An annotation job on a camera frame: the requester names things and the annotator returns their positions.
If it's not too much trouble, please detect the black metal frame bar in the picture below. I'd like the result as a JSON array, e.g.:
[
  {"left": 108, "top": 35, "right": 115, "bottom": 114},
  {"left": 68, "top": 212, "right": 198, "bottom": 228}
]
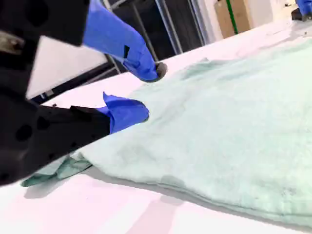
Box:
[{"left": 29, "top": 59, "right": 120, "bottom": 103}]

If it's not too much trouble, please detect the brown cardboard box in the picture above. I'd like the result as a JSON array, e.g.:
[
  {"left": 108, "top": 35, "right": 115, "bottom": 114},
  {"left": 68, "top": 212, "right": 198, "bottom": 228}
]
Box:
[{"left": 214, "top": 0, "right": 252, "bottom": 39}]

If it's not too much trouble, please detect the green pole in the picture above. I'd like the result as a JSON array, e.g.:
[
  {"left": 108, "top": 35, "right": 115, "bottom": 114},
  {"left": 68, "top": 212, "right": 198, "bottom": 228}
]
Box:
[{"left": 225, "top": 0, "right": 239, "bottom": 34}]

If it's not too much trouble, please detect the pale green T-shirt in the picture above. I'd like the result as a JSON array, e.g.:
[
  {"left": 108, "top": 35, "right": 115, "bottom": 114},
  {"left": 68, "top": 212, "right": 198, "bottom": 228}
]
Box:
[{"left": 20, "top": 36, "right": 312, "bottom": 229}]

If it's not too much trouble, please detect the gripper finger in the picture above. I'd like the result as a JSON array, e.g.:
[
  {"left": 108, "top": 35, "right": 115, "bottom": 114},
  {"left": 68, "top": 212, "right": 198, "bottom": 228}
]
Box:
[
  {"left": 29, "top": 0, "right": 169, "bottom": 84},
  {"left": 39, "top": 91, "right": 150, "bottom": 168}
]

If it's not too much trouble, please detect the silver metal rack post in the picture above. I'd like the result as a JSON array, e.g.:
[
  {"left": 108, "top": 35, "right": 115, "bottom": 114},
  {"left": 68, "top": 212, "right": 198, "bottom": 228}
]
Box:
[{"left": 155, "top": 0, "right": 183, "bottom": 56}]

